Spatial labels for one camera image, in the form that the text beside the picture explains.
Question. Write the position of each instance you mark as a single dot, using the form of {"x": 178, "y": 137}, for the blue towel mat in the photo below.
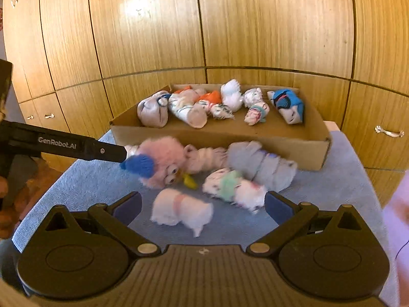
{"x": 80, "y": 182}

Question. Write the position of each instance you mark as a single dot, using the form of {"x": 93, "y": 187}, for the blue and white sock bundle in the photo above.
{"x": 289, "y": 106}

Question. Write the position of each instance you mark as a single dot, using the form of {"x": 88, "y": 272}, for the pink fluffy toy sock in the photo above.
{"x": 163, "y": 160}

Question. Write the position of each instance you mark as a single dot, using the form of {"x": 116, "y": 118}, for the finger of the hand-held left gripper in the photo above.
{"x": 108, "y": 153}

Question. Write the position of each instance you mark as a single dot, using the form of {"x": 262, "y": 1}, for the small white sock bundle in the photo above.
{"x": 252, "y": 97}

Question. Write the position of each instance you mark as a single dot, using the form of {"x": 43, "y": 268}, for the white green-banded sock bundle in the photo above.
{"x": 236, "y": 188}

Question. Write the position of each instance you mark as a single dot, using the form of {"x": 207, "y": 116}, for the pale lilac sock roll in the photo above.
{"x": 153, "y": 110}

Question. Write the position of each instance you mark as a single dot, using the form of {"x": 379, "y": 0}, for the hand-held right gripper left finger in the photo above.
{"x": 127, "y": 208}

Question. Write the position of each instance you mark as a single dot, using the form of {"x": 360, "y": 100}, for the white teal-banded sock bundle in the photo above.
{"x": 255, "y": 114}

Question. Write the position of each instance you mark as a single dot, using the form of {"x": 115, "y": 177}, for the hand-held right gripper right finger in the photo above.
{"x": 278, "y": 208}

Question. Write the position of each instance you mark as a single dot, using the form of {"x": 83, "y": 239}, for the pink striped sock roll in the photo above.
{"x": 206, "y": 160}

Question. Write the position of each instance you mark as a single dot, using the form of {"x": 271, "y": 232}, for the cardboard box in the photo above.
{"x": 223, "y": 137}

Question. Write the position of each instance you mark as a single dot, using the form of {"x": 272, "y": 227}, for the small yellow item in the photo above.
{"x": 190, "y": 181}

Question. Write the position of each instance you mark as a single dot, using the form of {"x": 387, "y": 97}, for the white black-striped sock bundle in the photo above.
{"x": 221, "y": 112}

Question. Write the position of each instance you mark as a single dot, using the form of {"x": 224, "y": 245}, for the grey sock roll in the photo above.
{"x": 262, "y": 166}

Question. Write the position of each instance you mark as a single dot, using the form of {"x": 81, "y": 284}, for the pink cloth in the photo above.
{"x": 397, "y": 217}

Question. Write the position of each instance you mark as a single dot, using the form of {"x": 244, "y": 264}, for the long white pink sock roll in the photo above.
{"x": 188, "y": 110}

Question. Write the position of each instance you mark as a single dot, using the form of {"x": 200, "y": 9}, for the white fluffy pink-banded sock bundle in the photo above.
{"x": 179, "y": 211}

